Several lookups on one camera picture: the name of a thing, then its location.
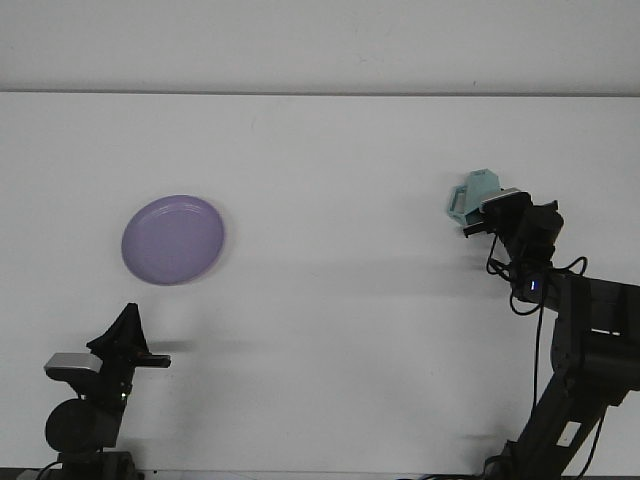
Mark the pale blue hexagonal cup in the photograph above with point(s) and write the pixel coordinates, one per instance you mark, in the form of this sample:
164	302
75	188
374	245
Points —
475	192

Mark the pale purple round plate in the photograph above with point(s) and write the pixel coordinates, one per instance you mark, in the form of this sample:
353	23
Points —
172	240

